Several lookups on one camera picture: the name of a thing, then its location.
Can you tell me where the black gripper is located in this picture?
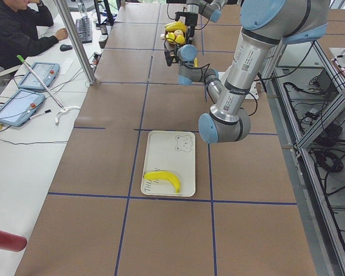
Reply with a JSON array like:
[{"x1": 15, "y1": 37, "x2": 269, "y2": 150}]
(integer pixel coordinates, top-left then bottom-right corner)
[{"x1": 185, "y1": 12, "x2": 197, "y2": 43}]

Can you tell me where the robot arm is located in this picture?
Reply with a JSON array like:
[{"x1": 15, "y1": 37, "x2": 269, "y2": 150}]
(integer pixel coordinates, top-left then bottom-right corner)
[
  {"x1": 175, "y1": 1, "x2": 329, "y2": 144},
  {"x1": 185, "y1": 0, "x2": 227, "y2": 44}
]

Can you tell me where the woven wicker basket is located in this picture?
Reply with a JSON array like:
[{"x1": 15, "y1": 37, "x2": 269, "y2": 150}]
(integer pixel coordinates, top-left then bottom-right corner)
[{"x1": 164, "y1": 21, "x2": 187, "y2": 45}]

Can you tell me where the black keyboard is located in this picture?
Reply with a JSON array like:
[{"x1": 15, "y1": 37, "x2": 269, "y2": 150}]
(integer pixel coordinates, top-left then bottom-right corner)
[{"x1": 75, "y1": 17, "x2": 93, "y2": 44}]

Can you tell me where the black computer mouse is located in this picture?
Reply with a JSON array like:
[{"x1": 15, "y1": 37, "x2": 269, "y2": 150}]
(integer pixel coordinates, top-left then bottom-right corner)
[{"x1": 60, "y1": 44, "x2": 72, "y2": 52}]

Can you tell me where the white bear tray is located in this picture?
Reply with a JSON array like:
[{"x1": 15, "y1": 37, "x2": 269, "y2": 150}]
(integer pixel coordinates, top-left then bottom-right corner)
[{"x1": 140, "y1": 131, "x2": 196, "y2": 197}]

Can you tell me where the far blue teach pendant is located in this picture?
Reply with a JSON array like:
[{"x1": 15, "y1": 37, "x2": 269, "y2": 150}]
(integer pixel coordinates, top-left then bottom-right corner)
[{"x1": 17, "y1": 62, "x2": 60, "y2": 92}]

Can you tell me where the blue teach pendant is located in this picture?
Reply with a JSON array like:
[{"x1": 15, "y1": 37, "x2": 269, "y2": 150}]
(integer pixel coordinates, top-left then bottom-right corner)
[
  {"x1": 0, "y1": 89, "x2": 45, "y2": 127},
  {"x1": 17, "y1": 62, "x2": 60, "y2": 92}
]

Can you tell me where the black marker pen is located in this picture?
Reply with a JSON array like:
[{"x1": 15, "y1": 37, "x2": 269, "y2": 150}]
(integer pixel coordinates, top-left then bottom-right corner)
[{"x1": 29, "y1": 109, "x2": 52, "y2": 120}]

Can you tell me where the person in black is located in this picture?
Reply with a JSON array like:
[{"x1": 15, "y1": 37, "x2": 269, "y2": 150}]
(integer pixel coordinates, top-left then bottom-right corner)
[{"x1": 0, "y1": 0, "x2": 68, "y2": 69}]

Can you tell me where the near blue teach pendant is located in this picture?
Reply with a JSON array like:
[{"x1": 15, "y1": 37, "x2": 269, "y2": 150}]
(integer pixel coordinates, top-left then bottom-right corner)
[{"x1": 0, "y1": 89, "x2": 45, "y2": 127}]

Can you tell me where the red bottle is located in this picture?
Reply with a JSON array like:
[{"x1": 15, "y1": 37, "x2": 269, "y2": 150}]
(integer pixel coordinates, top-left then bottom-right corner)
[{"x1": 0, "y1": 230, "x2": 27, "y2": 252}]

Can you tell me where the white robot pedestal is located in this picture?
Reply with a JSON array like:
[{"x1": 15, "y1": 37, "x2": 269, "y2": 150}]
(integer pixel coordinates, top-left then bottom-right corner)
[{"x1": 215, "y1": 45, "x2": 261, "y2": 100}]

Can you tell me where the aluminium frame post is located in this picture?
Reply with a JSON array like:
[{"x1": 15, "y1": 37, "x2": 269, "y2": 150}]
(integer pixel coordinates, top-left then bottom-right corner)
[{"x1": 55, "y1": 0, "x2": 96, "y2": 85}]

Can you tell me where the metal rod green handle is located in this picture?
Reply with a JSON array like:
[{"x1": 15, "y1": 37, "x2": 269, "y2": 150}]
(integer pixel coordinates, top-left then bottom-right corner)
[{"x1": 17, "y1": 55, "x2": 67, "y2": 112}]

